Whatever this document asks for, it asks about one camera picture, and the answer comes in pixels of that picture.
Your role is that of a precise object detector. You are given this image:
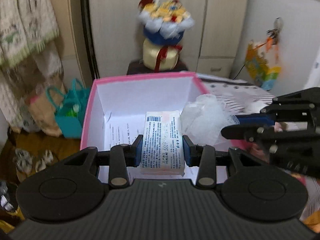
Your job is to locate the striped table cloth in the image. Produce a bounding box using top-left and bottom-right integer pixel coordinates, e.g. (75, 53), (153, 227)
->
(197, 74), (319, 233)

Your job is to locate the colourful paper gift bag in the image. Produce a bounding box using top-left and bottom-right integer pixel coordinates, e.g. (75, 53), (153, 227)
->
(245, 37), (281, 91)

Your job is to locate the pink cardboard box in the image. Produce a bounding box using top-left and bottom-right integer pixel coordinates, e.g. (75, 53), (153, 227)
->
(80, 71), (251, 184)

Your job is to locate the beige wardrobe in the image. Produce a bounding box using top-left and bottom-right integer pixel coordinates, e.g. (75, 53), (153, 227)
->
(89, 0), (247, 77)

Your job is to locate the black cable bundle on hook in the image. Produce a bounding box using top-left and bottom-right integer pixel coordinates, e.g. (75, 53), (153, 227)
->
(266, 17), (284, 46)

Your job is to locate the flower bouquet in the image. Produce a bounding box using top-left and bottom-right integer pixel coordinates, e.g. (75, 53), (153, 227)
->
(138, 0), (194, 73)

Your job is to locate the teal tote bag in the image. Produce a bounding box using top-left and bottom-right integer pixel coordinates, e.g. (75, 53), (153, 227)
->
(46, 79), (91, 139)

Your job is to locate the cream knitted cardigan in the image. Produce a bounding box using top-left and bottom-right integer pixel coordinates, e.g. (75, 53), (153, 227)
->
(1, 0), (63, 132)

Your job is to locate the dark wooden stool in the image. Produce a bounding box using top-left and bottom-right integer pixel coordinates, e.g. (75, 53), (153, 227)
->
(126, 59), (189, 75)

